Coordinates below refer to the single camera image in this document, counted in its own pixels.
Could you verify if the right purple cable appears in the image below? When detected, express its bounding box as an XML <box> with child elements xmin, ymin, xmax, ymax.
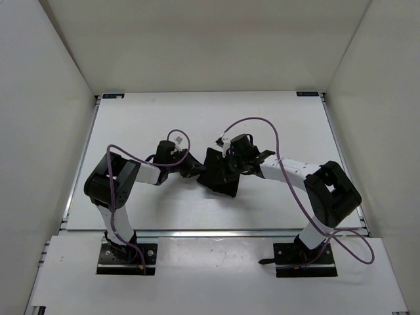
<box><xmin>221</xmin><ymin>116</ymin><xmax>375</xmax><ymax>270</ymax></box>

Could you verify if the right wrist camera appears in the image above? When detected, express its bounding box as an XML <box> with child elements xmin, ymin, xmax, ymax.
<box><xmin>215</xmin><ymin>134</ymin><xmax>231</xmax><ymax>158</ymax></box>

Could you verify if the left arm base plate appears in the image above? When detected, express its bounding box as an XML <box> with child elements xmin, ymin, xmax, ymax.
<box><xmin>96</xmin><ymin>237</ymin><xmax>158</xmax><ymax>276</ymax></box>

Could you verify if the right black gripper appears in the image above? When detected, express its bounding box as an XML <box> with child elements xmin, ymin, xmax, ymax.
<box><xmin>213</xmin><ymin>152</ymin><xmax>247</xmax><ymax>184</ymax></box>

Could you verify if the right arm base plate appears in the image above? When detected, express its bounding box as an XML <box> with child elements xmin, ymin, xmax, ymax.
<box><xmin>258</xmin><ymin>238</ymin><xmax>338</xmax><ymax>278</ymax></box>

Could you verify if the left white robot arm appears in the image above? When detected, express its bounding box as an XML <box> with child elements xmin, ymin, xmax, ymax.
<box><xmin>83</xmin><ymin>140</ymin><xmax>205</xmax><ymax>266</ymax></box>

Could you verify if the left blue corner label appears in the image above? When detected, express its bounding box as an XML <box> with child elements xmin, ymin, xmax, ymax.
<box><xmin>102</xmin><ymin>93</ymin><xmax>125</xmax><ymax>99</ymax></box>

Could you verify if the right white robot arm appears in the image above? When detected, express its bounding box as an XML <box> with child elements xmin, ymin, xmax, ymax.
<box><xmin>216</xmin><ymin>134</ymin><xmax>362</xmax><ymax>267</ymax></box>

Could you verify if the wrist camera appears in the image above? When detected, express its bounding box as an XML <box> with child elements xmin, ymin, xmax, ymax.
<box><xmin>215</xmin><ymin>134</ymin><xmax>231</xmax><ymax>158</ymax></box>
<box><xmin>171</xmin><ymin>135</ymin><xmax>184</xmax><ymax>152</ymax></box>

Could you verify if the blue corner label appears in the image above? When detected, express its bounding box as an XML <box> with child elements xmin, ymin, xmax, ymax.
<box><xmin>102</xmin><ymin>93</ymin><xmax>125</xmax><ymax>99</ymax></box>
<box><xmin>296</xmin><ymin>91</ymin><xmax>319</xmax><ymax>97</ymax></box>

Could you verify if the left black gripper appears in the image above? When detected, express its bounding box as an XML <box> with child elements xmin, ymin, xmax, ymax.
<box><xmin>166</xmin><ymin>148</ymin><xmax>207</xmax><ymax>178</ymax></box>

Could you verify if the right blue corner label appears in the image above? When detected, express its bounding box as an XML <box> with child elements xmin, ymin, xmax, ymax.
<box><xmin>296</xmin><ymin>91</ymin><xmax>319</xmax><ymax>97</ymax></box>

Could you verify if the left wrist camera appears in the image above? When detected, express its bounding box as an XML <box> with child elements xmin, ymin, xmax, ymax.
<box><xmin>171</xmin><ymin>135</ymin><xmax>184</xmax><ymax>152</ymax></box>

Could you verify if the black skirt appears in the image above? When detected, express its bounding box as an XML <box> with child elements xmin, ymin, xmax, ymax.
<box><xmin>196</xmin><ymin>148</ymin><xmax>240</xmax><ymax>198</ymax></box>

